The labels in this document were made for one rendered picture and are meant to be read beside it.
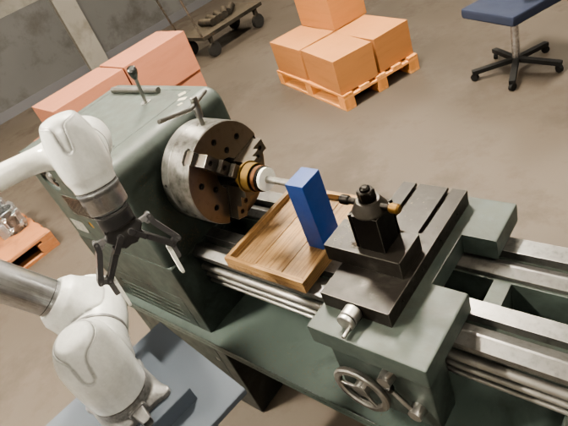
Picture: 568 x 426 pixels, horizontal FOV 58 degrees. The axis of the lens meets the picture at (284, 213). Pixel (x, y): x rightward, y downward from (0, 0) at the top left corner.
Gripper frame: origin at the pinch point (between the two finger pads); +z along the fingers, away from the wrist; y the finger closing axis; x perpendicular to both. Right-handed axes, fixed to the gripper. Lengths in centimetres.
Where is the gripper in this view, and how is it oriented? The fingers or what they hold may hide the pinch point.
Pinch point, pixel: (154, 282)
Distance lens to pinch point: 120.3
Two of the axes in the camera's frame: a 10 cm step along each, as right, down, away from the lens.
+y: -8.0, 5.0, -3.2
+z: 3.5, 8.3, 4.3
